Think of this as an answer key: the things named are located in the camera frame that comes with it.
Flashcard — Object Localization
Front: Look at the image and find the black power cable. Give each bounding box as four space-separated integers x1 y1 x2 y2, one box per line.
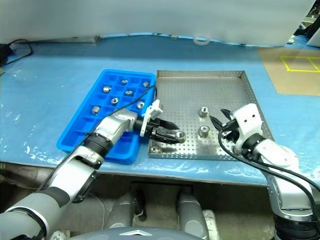
0 38 34 68

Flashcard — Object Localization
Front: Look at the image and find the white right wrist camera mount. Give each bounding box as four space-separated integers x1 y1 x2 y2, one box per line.
231 103 265 151

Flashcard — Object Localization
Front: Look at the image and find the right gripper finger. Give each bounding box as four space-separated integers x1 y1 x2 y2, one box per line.
209 115 225 131
220 108 235 123

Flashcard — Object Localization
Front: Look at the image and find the grey rounded leg cover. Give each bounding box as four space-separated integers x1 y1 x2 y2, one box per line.
103 192 141 230
176 191 210 240

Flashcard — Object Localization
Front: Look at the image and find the blue compartment plastic tray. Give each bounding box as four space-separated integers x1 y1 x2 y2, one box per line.
56 69 158 165

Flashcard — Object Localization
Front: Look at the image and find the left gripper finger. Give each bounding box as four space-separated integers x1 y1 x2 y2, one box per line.
152 131 181 145
159 119 180 131

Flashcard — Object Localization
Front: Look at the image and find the brown cardboard sheet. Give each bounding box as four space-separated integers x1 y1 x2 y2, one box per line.
257 47 320 96

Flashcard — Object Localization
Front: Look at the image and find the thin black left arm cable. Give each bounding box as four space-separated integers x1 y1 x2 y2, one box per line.
37 84 157 193

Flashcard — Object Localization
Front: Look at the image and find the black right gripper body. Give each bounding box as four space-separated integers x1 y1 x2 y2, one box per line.
219 119 240 144

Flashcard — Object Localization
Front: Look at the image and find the grey power strip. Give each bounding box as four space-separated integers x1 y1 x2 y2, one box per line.
32 35 101 45

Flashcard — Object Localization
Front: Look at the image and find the perforated steel tray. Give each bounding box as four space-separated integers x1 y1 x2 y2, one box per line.
147 69 275 161

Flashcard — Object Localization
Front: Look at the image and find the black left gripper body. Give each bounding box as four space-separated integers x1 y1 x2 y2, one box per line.
144 118 163 140

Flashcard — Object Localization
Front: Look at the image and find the blue foam table mat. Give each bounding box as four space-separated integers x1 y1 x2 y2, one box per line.
0 32 320 187

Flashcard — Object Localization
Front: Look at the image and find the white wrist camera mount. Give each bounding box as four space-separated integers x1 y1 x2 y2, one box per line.
231 103 265 151
139 99 165 137

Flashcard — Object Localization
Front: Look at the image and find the dark background equipment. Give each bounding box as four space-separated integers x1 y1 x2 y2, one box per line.
293 0 320 47

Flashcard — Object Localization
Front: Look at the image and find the white tape roll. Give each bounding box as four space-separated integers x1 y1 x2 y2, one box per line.
193 36 211 47

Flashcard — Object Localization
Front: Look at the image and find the white backdrop panel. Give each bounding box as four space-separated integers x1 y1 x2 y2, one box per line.
0 0 305 48

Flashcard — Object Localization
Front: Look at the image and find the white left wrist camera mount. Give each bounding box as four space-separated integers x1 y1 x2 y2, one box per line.
139 99 165 137

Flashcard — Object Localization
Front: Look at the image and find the dark grey robot chest shell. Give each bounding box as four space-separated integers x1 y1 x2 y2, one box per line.
67 226 201 240

